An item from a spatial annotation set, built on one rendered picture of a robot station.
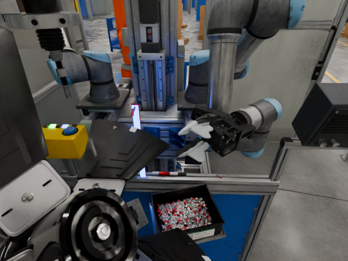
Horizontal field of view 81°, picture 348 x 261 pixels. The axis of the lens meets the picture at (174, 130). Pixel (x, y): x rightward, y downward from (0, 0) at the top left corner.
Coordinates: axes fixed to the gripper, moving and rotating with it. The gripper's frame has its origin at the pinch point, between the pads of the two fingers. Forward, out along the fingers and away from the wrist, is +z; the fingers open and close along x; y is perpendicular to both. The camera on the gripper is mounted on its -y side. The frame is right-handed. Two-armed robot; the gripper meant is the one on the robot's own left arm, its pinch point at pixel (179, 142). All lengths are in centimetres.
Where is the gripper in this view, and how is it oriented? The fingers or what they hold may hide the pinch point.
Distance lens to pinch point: 49.6
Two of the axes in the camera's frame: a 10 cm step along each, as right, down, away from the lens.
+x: -0.7, 7.7, 6.3
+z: -8.2, 3.2, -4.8
